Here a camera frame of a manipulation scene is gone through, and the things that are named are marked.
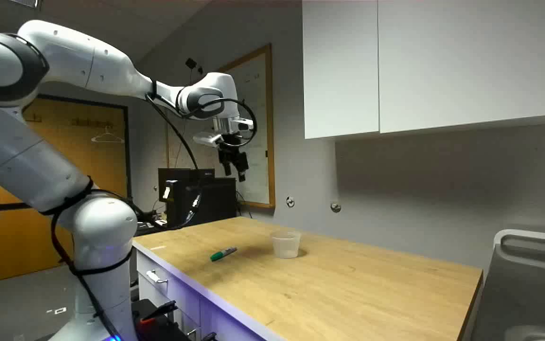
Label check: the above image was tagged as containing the green marker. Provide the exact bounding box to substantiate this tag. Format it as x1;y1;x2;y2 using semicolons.
208;247;238;264

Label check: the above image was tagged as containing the narrow white cabinet door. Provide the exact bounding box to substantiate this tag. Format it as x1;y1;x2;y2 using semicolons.
301;0;382;141

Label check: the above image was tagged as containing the wooden door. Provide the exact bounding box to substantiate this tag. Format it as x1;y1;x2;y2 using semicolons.
0;93;130;287

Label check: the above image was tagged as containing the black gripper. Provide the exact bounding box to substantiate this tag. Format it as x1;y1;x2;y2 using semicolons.
217;139;252;184

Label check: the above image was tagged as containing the black computer case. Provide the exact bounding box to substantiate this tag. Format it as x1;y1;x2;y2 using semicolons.
164;177;238;230

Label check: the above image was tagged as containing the red and black device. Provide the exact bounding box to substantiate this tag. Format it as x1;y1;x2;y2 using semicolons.
130;298;193;341

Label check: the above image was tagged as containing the small black wall camera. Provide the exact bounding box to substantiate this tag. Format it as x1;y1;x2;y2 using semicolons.
183;57;206;76

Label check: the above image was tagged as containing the white drawer unit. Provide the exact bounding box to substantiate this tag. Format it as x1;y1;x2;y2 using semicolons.
132;247;269;341

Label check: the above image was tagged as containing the wood-framed whiteboard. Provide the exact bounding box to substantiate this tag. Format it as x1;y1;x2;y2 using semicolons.
164;42;278;215

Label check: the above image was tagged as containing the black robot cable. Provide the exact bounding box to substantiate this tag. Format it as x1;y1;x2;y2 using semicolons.
47;78;259;341

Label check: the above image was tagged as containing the black monitor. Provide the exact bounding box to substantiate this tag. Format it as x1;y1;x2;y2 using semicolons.
157;167;217;205

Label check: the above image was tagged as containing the wide white cabinet door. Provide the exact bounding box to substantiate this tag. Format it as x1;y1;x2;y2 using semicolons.
376;0;545;135

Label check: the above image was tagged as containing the translucent plastic cup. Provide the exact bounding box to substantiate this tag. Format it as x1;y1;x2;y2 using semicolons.
270;230;303;260

